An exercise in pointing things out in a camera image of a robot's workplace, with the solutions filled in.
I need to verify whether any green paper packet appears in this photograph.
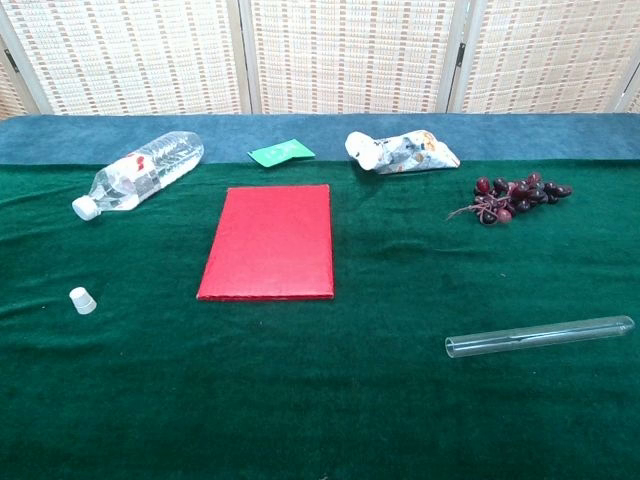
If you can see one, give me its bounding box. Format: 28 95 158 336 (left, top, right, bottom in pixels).
247 139 317 167

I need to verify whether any clear glass test tube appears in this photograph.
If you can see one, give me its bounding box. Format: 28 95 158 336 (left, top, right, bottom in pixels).
444 314 636 361

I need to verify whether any woven bamboo folding screen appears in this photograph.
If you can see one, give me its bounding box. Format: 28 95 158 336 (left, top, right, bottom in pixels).
0 0 640 119

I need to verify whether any clear plastic water bottle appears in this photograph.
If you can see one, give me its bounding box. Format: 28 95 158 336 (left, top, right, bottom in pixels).
71 130 206 222

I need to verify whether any dark red grape bunch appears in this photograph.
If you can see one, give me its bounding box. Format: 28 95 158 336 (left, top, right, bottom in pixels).
446 172 574 227

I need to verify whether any red flat book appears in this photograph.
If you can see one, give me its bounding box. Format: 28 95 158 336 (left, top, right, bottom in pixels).
195 184 335 303

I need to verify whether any small white stopper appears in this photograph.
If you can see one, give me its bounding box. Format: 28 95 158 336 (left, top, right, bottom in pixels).
68 286 97 316

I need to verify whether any blue table cloth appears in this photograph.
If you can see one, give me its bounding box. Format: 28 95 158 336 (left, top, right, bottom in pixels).
0 112 640 166

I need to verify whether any dark green velvet cloth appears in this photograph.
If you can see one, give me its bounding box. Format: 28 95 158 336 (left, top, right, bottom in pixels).
0 158 640 480

